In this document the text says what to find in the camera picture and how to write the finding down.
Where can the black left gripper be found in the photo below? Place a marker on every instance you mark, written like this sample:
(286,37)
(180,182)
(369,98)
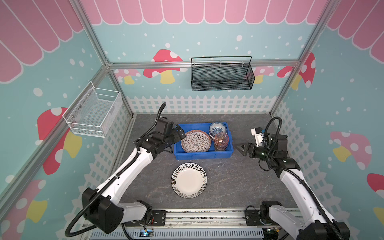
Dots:
(177,137)

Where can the brown floral pattern plate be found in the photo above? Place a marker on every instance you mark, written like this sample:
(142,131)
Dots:
(196,141)

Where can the blue floral ceramic bowl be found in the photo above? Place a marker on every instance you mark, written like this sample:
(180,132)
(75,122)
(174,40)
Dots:
(216,128)

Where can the red transparent plastic cup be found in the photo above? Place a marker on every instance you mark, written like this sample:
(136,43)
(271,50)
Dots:
(221,141)

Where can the blue plastic bin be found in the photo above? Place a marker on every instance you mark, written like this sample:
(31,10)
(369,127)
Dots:
(181,155)

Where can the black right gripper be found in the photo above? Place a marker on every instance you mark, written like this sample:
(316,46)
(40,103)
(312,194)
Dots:
(252,150)

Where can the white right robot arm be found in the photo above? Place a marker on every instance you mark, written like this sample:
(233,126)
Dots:
(317,223)

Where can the black mesh wall basket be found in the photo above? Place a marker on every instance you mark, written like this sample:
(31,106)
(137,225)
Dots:
(228,73)

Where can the white wire wall basket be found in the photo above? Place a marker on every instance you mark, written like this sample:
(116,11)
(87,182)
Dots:
(93,112)

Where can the white plate black rim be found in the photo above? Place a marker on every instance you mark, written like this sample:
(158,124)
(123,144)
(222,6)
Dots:
(189,180)

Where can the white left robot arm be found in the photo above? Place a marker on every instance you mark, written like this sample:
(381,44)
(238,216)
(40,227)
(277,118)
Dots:
(102,207)

